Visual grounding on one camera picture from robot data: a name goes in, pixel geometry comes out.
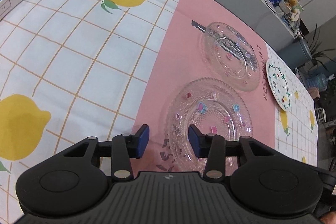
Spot blue water bottle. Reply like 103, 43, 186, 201
307, 74, 328, 90

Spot white painted ceramic plate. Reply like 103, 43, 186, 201
266, 59, 292, 111

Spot grey round trash can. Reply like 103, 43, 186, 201
278, 38, 313, 67

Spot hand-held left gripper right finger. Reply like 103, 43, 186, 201
188, 124, 284, 180

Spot clear glass plate flower stickers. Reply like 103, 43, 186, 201
199, 21, 264, 93
164, 78, 254, 173

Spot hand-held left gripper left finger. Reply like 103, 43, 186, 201
59, 124, 150, 182

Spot dark potted floor plant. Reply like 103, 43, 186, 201
306, 25, 336, 72

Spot lemon print checked tablecloth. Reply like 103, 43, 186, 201
0, 0, 319, 188

